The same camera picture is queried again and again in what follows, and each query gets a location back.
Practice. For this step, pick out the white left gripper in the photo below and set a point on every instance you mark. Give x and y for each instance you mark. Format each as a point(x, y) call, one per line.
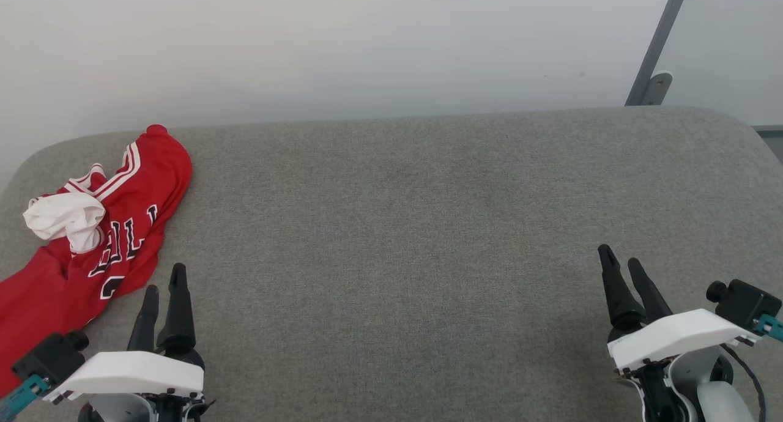
point(134, 373)

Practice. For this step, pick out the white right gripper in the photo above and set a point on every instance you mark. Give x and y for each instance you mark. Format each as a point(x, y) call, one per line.
point(679, 333)

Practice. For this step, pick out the red basketball jersey white sleeves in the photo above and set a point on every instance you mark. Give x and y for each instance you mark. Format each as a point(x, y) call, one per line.
point(131, 226)

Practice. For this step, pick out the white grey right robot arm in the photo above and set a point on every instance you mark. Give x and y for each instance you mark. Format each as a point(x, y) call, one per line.
point(716, 397)

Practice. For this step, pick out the dark grey skirting strip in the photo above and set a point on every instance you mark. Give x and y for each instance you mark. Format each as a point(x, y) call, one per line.
point(772, 137)

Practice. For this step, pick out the grey fabric sofa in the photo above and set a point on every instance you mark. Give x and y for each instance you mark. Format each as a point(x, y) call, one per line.
point(428, 238)

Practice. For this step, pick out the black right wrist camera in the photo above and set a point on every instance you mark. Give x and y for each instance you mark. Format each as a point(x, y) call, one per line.
point(743, 303)

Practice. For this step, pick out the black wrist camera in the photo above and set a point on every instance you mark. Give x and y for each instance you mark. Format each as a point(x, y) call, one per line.
point(49, 358)
point(743, 303)

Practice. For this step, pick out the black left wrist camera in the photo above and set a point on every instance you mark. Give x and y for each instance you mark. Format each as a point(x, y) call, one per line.
point(49, 358)

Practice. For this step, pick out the grey post bracket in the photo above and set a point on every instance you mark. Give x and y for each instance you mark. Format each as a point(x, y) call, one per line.
point(657, 87)

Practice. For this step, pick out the grey metal post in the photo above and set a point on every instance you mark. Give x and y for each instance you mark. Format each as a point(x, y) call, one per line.
point(657, 43)

